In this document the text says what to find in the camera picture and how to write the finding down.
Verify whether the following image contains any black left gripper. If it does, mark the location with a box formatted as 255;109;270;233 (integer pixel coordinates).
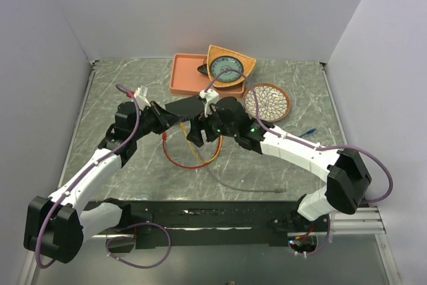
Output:
131;100;183;139

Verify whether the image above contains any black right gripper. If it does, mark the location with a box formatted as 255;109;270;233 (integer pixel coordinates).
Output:
186;103;238;148

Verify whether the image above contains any red ethernet cable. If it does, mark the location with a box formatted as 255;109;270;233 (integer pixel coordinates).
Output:
161;133;224;170

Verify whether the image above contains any yellow ethernet cable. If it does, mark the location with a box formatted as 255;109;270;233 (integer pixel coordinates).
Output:
179;122;214;163

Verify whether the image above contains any black network switch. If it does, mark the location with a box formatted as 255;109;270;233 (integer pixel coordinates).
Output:
165;96;204;119

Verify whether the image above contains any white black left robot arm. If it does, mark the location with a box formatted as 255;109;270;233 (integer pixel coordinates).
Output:
23;101;183;263

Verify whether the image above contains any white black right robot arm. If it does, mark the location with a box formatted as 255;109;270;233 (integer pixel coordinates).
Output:
184;96;372;231

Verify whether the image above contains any salmon pink tray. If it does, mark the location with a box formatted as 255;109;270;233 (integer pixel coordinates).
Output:
169;53;248;100

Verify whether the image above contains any black small bowl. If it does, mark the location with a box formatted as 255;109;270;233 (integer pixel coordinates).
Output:
197;63;208;75

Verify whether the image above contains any teal patterned round dish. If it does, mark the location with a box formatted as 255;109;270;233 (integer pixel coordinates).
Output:
209;55;244;83

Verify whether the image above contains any white floral round plate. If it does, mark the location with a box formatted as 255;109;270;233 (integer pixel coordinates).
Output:
242;83;291;122

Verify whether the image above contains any orange woven triangular plate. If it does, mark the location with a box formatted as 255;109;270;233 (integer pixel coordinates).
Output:
206;45;256;88

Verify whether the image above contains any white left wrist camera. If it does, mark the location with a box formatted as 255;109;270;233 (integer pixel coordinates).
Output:
133;85;151;110

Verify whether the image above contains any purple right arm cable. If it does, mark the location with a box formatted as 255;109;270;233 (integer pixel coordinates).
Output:
203;67;394;256

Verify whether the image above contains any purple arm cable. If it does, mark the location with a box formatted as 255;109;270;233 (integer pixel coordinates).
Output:
203;67;394;256
34;83;173;269

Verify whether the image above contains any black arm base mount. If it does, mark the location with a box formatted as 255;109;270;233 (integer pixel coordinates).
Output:
106;198;328;249

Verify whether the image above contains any grey ethernet cable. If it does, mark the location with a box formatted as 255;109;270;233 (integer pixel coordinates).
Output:
203;161;288;194

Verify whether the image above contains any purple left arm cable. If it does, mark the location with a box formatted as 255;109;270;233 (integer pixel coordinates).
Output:
34;83;173;269

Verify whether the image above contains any aluminium frame rail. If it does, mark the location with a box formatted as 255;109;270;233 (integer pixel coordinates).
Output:
331;207;386;235

